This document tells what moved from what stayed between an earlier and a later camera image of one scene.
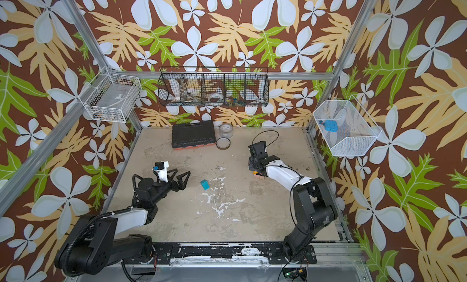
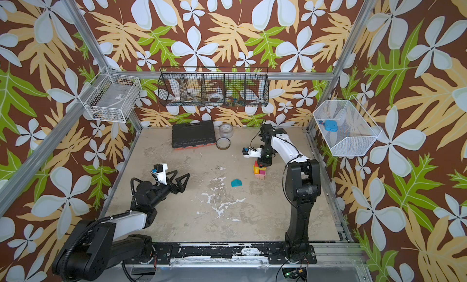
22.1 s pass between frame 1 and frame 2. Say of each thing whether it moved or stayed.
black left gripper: stayed
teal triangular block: moved
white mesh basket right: stayed
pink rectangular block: stayed
